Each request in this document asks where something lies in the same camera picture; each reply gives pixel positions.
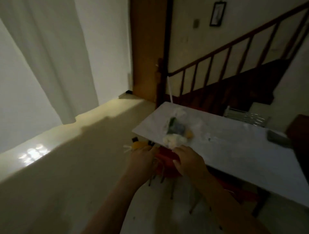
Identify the white fluffy clump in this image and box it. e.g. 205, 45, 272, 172
163, 134, 189, 149

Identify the white thin pole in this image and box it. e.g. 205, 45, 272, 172
167, 77, 174, 104

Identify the grey flat object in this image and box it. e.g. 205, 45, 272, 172
267, 129, 293, 148

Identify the dark brown wooden furniture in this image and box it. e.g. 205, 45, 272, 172
286, 114, 309, 185

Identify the yellow toy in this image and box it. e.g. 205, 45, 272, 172
123, 141, 152, 154

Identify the person's left forearm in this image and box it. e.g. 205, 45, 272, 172
81, 172, 148, 234

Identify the clear plastic bag with items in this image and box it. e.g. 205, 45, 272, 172
163, 108, 204, 145

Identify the person's left hand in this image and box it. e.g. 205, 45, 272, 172
125, 146, 159, 183

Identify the brown wooden stair railing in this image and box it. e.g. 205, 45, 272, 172
156, 2, 309, 106

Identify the white curtain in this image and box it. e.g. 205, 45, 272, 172
0, 0, 99, 125

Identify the brown wooden door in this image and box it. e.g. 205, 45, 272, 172
130, 0, 173, 104

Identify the dark wooden staircase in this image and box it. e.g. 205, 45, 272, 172
167, 58, 291, 117

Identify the person's right forearm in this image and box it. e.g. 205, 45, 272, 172
193, 172, 272, 234

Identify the metal wire rack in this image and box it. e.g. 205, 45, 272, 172
224, 106, 271, 127

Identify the person's right hand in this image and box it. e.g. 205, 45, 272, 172
172, 145, 210, 180

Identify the black framed wall picture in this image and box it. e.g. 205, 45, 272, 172
209, 1, 227, 27

